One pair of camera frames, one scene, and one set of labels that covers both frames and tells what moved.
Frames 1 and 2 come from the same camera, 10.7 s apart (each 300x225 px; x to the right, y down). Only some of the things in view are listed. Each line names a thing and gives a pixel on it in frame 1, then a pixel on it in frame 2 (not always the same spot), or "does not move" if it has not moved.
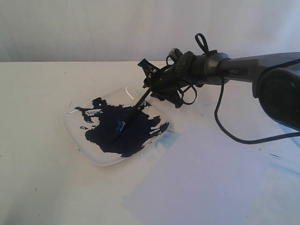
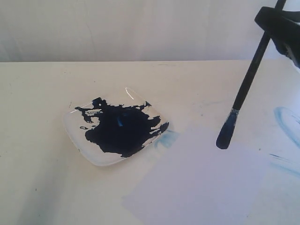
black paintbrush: x=121 y=126 → x=228 y=128
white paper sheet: x=198 y=176 does not move
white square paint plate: x=91 y=129 does not move
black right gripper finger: x=173 y=96 → x=289 y=48
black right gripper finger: x=152 y=73 → x=281 y=23
